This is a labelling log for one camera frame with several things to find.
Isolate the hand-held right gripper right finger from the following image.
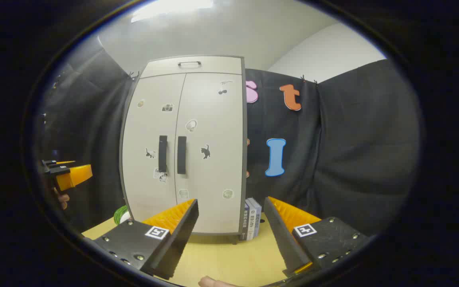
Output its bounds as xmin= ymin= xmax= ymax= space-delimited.
xmin=264 ymin=197 xmax=370 ymax=278

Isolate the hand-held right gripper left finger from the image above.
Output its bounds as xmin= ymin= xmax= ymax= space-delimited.
xmin=93 ymin=199 xmax=199 ymax=281

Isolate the white cabinet door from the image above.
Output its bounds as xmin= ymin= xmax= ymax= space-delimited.
xmin=174 ymin=73 xmax=243 ymax=234
xmin=121 ymin=73 xmax=186 ymax=224

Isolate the white double-door shoe cabinet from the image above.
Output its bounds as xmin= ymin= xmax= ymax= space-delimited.
xmin=119 ymin=55 xmax=248 ymax=244

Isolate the white cabinet drawer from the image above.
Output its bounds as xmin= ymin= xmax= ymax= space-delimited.
xmin=140 ymin=56 xmax=243 ymax=79

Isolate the white book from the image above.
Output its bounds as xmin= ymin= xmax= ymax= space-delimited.
xmin=249 ymin=197 xmax=262 ymax=240

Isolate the blue-spined book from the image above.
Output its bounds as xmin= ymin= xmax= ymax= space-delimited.
xmin=241 ymin=199 xmax=251 ymax=241

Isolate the green white roll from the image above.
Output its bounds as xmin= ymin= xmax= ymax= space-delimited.
xmin=113 ymin=205 xmax=132 ymax=224

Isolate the black backdrop cloth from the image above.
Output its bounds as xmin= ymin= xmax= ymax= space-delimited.
xmin=38 ymin=36 xmax=421 ymax=240

